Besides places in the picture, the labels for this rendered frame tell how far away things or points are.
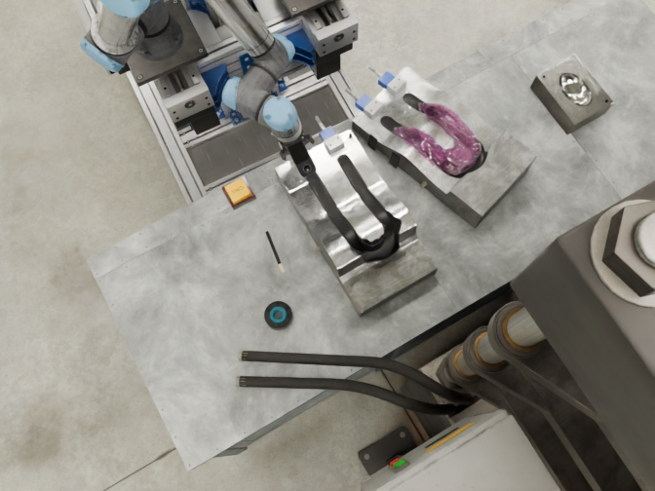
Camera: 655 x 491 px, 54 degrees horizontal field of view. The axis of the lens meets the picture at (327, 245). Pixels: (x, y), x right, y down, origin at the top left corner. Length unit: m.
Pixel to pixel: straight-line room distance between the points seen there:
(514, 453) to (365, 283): 0.79
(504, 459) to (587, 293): 0.55
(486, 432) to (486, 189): 0.90
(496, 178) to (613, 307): 1.26
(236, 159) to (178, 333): 1.02
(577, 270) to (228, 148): 2.18
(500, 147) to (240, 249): 0.83
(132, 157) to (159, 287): 1.20
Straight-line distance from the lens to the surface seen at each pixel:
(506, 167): 1.95
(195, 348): 1.90
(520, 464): 1.20
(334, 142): 1.92
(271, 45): 1.62
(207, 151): 2.75
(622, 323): 0.70
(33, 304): 3.00
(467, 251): 1.95
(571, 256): 0.70
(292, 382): 1.79
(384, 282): 1.83
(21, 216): 3.14
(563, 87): 2.19
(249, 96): 1.59
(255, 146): 2.72
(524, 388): 1.40
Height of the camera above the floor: 2.64
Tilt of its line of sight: 73 degrees down
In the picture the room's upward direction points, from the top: 5 degrees counter-clockwise
